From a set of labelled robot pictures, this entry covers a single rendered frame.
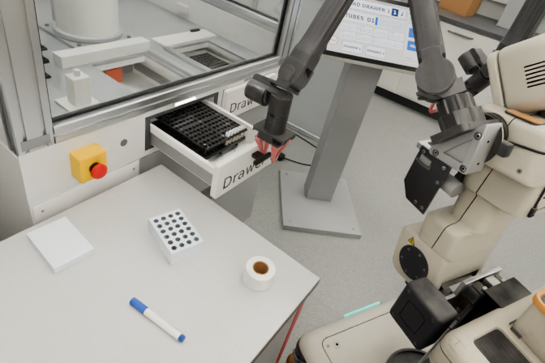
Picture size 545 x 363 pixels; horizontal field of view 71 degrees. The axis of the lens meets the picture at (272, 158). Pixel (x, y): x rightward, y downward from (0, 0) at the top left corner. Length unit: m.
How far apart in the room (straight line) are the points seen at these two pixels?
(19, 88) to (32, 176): 0.22
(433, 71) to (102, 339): 0.83
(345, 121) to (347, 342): 1.07
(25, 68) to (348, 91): 1.45
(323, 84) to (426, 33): 1.91
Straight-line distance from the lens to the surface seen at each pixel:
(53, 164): 1.02
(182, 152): 1.07
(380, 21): 1.88
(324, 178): 2.24
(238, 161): 1.01
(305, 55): 0.96
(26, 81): 0.89
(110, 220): 1.04
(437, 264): 1.15
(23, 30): 0.86
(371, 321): 1.60
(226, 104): 1.32
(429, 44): 0.91
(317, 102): 2.85
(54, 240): 1.00
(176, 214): 1.01
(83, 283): 0.93
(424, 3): 0.95
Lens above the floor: 1.51
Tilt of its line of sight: 35 degrees down
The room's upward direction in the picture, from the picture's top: 14 degrees clockwise
